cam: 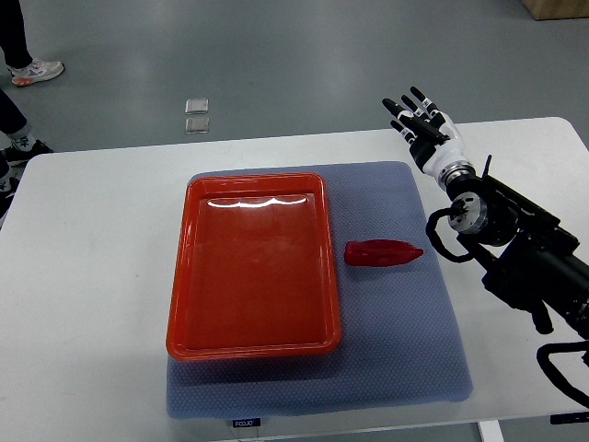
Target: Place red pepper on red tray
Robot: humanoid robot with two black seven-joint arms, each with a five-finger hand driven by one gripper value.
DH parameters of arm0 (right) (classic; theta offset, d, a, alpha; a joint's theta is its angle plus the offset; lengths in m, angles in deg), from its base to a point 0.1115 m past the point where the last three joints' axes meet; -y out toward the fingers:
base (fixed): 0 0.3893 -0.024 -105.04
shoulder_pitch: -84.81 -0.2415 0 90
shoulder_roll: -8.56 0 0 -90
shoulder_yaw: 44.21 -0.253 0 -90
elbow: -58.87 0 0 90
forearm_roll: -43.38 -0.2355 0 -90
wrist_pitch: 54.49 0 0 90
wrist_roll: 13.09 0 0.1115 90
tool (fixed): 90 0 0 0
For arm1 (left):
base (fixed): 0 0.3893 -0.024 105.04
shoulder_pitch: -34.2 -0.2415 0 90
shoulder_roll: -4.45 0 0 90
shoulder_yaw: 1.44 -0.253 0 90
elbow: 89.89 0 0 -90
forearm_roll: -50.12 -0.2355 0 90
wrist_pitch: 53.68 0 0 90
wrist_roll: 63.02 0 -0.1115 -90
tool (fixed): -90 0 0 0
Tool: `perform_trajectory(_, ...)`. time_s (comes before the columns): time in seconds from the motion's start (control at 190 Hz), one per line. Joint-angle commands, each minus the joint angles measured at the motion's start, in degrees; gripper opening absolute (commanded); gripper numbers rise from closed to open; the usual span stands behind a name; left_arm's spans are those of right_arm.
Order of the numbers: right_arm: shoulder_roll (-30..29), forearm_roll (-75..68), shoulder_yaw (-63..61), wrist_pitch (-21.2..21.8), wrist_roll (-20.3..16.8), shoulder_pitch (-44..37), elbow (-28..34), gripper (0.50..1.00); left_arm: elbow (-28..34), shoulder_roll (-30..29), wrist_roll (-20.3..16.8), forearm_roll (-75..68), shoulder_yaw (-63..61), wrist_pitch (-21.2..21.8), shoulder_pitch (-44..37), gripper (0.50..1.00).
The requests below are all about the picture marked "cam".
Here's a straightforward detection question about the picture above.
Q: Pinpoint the dark trouser leg upper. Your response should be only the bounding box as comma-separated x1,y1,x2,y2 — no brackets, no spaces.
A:
1,0,32,69

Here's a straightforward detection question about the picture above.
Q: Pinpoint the dark trouser leg lower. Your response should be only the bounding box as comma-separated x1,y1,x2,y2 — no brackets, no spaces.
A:
0,90,29,136

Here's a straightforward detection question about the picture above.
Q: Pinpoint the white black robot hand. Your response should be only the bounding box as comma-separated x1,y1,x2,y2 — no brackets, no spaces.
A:
382,87,476,191

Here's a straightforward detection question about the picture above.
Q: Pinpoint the lower metal floor plate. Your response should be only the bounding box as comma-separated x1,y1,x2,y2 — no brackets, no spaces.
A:
185,117,210,134

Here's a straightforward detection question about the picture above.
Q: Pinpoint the black table label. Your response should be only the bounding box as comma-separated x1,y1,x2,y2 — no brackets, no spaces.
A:
232,418,261,428

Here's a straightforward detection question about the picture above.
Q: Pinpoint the red pepper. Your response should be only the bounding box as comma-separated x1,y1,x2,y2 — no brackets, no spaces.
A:
344,239,424,267

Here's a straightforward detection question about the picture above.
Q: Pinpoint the metal floor plate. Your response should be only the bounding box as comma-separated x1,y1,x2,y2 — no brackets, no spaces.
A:
185,98,209,115
185,117,210,134

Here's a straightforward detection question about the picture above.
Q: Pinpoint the white table leg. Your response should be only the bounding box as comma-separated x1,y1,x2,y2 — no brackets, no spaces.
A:
477,420,504,442

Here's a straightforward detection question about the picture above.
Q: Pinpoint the blue-grey textured mat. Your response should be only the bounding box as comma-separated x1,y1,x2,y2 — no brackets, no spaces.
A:
167,161,472,420

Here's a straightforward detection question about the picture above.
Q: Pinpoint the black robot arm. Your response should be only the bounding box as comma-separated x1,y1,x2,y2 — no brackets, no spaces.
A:
427,161,588,338

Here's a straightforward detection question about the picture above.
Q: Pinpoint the white orange sneaker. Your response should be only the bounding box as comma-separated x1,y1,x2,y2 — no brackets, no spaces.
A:
8,59,65,87

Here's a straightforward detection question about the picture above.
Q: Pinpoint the red plastic tray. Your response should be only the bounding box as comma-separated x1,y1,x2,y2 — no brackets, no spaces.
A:
166,173,341,362

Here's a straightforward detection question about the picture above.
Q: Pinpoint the upper metal floor plate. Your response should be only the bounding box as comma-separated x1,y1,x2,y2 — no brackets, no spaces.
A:
185,98,209,115

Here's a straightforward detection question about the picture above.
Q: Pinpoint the dark trouser leg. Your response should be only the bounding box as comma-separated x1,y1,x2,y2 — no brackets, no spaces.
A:
1,0,32,69
0,90,29,136

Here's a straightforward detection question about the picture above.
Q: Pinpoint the cardboard box corner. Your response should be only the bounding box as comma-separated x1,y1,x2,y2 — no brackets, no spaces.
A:
522,0,588,20

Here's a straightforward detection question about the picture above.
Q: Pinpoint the black cable lower right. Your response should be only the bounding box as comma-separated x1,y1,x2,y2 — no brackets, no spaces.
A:
536,339,589,413

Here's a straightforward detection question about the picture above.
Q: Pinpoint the black white sneaker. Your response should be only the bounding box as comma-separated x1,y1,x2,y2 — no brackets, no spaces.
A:
2,140,52,166

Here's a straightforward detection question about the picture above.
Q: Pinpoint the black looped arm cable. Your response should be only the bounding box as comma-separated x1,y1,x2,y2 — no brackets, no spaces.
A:
425,206,475,262

